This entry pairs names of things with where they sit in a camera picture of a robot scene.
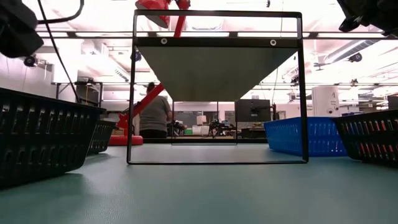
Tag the black background robot arm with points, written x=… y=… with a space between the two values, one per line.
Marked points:
x=220 y=126

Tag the white pillar with signs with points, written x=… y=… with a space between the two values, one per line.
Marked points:
x=325 y=99

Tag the person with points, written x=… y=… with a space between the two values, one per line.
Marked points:
x=154 y=115

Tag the red desk lamp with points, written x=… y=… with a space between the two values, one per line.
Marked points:
x=126 y=140

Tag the wooden shelf with black frame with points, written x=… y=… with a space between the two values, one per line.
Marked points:
x=214 y=71

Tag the white cardboard box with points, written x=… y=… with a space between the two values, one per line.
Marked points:
x=201 y=119

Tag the black ceiling camera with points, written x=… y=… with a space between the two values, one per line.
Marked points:
x=30 y=61
x=355 y=57

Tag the black metal rack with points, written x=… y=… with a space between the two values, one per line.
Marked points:
x=88 y=93

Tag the black computer monitor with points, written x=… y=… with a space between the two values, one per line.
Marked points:
x=253 y=110

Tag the black plastic basket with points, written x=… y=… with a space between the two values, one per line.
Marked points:
x=367 y=138
x=105 y=122
x=31 y=169

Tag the blue plastic basket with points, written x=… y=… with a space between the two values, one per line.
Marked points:
x=280 y=151

